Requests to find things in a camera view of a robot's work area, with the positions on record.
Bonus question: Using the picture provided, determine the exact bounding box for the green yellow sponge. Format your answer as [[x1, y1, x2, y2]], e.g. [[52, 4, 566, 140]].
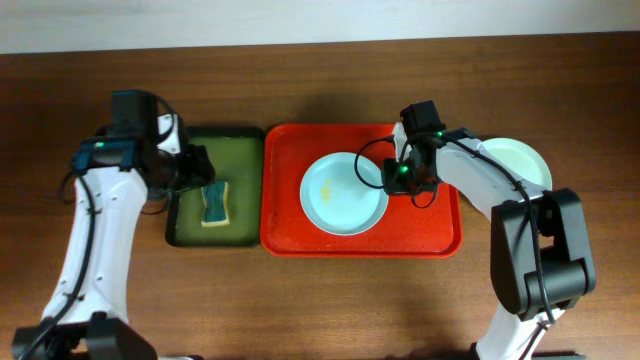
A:
[[201, 182, 230, 227]]

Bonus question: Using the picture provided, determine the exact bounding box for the light blue plate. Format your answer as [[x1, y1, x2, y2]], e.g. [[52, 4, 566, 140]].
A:
[[299, 152, 389, 236]]

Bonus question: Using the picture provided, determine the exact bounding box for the light green plate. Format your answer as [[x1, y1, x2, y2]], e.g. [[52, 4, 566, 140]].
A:
[[483, 138, 536, 184]]

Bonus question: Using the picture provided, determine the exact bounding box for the white plate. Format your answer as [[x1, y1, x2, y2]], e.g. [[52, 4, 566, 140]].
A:
[[527, 145, 553, 190]]

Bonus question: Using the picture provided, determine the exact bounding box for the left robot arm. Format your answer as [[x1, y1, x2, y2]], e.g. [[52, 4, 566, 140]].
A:
[[12, 136, 214, 360]]

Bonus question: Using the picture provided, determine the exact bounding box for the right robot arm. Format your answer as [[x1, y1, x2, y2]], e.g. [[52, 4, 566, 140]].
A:
[[384, 124, 596, 359]]

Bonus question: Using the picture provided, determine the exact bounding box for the dark green tray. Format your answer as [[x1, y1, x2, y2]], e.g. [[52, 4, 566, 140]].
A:
[[165, 127, 265, 247]]

